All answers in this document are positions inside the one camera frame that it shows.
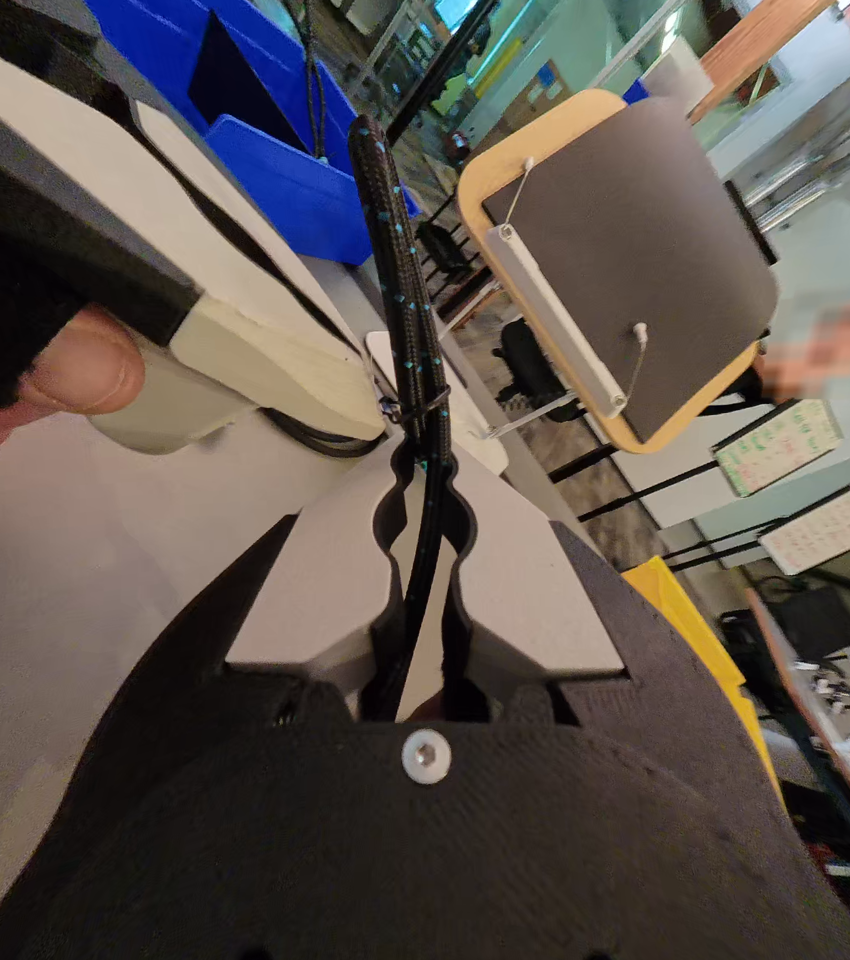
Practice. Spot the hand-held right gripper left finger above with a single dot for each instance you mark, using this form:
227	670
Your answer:
313	600

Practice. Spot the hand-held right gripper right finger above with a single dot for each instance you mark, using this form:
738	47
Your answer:
537	600

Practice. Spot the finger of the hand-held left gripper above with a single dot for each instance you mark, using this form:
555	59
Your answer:
275	368
230	195

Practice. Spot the blue plastic bin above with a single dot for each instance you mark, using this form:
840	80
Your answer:
290	195

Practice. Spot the yellow plastic bin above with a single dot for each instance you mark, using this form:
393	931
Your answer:
687	630

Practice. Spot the black twist tie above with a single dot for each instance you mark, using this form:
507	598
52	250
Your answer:
432	398

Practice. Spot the person's left hand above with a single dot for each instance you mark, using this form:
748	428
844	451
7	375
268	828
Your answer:
88	368

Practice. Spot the black blue-bin divider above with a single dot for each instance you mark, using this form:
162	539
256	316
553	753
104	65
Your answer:
245	83

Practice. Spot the whiteboard with green notes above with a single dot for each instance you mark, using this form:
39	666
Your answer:
777	447

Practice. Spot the whiteboard on stand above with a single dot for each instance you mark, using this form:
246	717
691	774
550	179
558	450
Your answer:
830	528

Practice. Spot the black wood-edged board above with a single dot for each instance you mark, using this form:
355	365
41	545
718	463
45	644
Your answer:
650	255

